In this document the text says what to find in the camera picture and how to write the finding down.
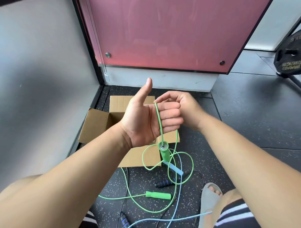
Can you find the person's left hand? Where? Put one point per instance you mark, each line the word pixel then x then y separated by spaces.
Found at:
pixel 141 122

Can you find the person's right hand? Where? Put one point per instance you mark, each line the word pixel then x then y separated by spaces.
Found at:
pixel 188 110

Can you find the brown cardboard box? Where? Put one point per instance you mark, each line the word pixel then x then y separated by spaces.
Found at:
pixel 96 126

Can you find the person's right forearm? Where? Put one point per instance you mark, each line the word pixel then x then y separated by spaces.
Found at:
pixel 254 169

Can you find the person's left forearm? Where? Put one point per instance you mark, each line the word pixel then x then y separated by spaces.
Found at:
pixel 65 183

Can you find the dark panel bolt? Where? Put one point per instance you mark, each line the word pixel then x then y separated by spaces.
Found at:
pixel 222 63

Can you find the silver panel bolt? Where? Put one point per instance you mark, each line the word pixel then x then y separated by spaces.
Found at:
pixel 108 55

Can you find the pink glass panel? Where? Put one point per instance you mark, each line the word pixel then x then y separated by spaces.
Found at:
pixel 164 33

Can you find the grey right slipper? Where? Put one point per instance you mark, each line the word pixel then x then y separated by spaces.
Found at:
pixel 208 199

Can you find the black gym equipment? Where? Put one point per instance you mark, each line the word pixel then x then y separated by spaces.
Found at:
pixel 288 61

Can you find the black white-striped shorts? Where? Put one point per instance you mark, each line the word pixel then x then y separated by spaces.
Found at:
pixel 235 216

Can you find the black wall edge trim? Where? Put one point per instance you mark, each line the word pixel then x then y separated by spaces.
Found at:
pixel 87 38

